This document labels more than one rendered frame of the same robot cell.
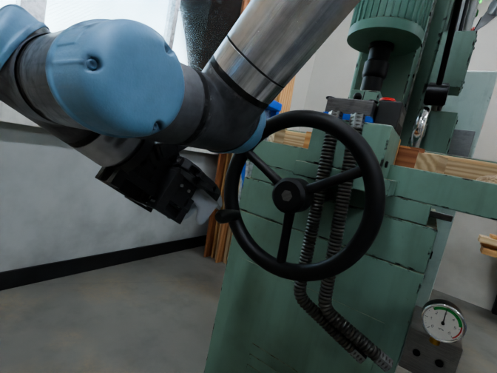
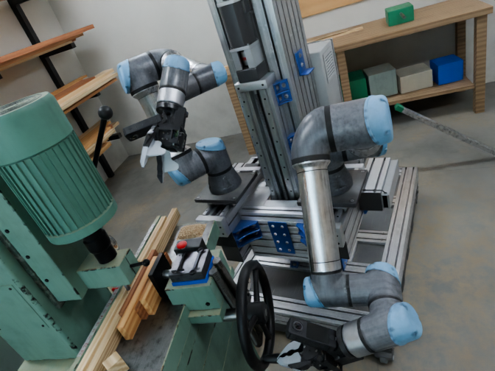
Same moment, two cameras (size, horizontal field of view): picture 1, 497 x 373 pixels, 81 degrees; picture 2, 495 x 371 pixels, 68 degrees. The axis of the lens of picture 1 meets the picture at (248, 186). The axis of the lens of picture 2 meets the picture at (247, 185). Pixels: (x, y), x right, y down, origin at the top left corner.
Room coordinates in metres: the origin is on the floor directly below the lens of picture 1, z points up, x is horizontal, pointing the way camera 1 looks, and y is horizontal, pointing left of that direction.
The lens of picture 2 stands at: (0.57, 0.63, 1.60)
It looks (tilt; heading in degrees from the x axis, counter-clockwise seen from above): 29 degrees down; 257
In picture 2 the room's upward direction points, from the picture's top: 19 degrees counter-clockwise
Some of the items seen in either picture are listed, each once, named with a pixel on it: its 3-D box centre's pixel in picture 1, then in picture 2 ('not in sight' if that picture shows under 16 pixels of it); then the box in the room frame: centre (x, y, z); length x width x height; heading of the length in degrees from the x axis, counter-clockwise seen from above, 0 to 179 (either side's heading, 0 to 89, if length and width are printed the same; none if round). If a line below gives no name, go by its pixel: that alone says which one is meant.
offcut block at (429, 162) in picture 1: (430, 163); not in sight; (0.57, -0.34, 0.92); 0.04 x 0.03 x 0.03; 33
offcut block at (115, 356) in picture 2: (276, 136); (116, 365); (0.85, -0.05, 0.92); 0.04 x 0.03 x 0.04; 22
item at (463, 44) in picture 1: (451, 64); not in sight; (0.89, -0.50, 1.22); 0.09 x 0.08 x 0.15; 148
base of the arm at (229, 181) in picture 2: not in sight; (222, 176); (0.32, -0.81, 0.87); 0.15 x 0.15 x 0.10
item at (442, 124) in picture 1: (433, 134); not in sight; (0.86, -0.49, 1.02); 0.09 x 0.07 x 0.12; 58
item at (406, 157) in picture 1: (366, 152); (155, 283); (0.71, -0.26, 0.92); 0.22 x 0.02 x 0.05; 58
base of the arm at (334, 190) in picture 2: not in sight; (330, 174); (0.00, -0.43, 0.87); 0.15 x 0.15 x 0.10
